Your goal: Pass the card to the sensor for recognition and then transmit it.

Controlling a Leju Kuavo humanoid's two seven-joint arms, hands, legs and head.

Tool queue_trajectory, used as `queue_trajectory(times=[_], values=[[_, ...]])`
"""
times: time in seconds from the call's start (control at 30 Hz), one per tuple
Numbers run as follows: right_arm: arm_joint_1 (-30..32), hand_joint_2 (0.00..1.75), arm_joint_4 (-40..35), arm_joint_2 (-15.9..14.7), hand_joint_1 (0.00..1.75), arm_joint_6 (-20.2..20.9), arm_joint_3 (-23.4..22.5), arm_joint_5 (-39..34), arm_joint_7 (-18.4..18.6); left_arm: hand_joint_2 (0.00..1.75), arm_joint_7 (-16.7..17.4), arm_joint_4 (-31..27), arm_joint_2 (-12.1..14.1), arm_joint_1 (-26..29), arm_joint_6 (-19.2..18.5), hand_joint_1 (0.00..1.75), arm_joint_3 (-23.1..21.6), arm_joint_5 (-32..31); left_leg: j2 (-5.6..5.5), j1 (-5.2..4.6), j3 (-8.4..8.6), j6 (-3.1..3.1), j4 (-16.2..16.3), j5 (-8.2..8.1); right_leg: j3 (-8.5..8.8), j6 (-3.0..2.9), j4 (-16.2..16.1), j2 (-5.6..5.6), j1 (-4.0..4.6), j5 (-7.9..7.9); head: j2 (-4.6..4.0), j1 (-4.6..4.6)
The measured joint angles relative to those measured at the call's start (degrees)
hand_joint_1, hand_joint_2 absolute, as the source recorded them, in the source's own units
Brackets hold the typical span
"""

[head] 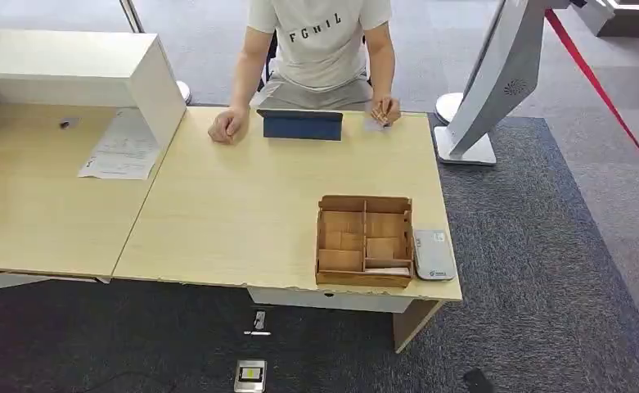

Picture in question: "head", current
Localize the person's right hand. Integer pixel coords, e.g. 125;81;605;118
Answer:
208;106;250;146

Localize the person's left hand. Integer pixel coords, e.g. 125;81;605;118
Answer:
370;96;403;128

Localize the white card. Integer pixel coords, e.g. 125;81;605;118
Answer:
362;115;391;134
364;266;412;277

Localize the round white stanchion base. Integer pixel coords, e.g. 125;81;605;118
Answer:
434;92;465;126

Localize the tablet in blue case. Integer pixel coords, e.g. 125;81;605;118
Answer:
256;109;344;142

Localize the black chair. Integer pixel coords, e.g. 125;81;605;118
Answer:
257;30;278;93

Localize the person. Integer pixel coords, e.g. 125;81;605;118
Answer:
208;0;403;146

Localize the printed paper sheet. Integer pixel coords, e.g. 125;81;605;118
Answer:
78;107;163;181

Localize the white kiosk display stand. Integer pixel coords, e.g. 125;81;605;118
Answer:
433;0;569;167

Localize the pale grey card reader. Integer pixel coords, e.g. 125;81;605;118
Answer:
413;229;457;282

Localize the wooden card box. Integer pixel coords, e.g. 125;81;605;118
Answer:
315;194;415;289

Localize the white desk shelf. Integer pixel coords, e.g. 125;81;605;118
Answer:
0;28;188;153

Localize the dark grey rug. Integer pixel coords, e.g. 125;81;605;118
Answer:
0;114;639;393

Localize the white desk drawer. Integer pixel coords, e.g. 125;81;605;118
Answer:
246;286;415;314

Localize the small silver floor plate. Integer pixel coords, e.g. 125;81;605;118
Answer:
243;309;272;337

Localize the red barrier belt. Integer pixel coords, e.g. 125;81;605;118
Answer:
543;8;639;185

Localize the wooden desk leg panel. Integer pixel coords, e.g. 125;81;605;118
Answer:
392;299;443;355

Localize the silver floor socket box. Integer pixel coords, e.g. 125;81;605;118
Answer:
233;359;268;393

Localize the white and dark platform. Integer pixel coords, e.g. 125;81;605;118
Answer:
568;0;639;39

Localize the white stanchion post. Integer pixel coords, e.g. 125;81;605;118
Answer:
118;0;193;106

